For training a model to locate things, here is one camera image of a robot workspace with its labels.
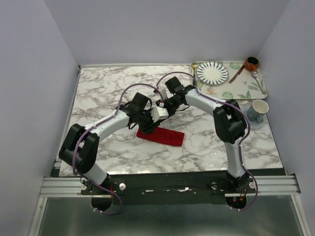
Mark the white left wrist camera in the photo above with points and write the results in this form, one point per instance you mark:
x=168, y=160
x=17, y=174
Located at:
x=159, y=113

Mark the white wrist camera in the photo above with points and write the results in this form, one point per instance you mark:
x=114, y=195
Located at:
x=162, y=92
x=159, y=113

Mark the silver spoon on tray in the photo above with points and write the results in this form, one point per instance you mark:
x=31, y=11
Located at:
x=254, y=76

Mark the floral serving tray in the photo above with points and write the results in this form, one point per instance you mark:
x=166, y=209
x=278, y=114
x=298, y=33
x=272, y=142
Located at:
x=244, y=87

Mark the grey white mug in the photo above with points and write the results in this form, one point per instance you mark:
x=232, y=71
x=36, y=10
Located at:
x=258, y=108

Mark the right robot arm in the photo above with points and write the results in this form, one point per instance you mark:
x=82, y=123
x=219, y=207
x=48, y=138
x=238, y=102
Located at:
x=230, y=125

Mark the gold fork green handle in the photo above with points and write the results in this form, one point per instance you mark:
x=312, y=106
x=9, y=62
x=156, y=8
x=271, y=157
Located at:
x=194, y=66

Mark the brown handled knife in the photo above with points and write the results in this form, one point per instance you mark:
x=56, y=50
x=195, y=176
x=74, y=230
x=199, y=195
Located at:
x=237, y=74

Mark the striped white plate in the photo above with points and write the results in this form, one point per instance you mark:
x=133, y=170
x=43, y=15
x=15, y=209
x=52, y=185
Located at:
x=212, y=73

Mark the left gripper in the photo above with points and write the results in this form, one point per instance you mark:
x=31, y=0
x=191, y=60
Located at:
x=149, y=128

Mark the red cloth napkin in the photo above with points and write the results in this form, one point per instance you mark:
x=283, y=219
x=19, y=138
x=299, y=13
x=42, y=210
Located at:
x=163, y=136

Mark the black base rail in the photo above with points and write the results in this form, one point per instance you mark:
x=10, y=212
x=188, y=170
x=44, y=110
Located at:
x=209, y=187

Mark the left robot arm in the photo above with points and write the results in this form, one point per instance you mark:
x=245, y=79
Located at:
x=79, y=149

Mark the grey saucer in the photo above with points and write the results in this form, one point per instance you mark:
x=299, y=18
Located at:
x=256, y=124

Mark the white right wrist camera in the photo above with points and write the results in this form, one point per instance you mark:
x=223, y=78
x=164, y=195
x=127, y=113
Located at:
x=162, y=92

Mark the orange black cup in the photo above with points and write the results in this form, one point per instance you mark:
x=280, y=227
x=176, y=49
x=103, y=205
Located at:
x=251, y=64

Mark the aluminium frame rail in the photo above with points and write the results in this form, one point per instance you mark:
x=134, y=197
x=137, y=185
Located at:
x=57, y=187

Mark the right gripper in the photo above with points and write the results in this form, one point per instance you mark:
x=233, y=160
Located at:
x=171, y=112

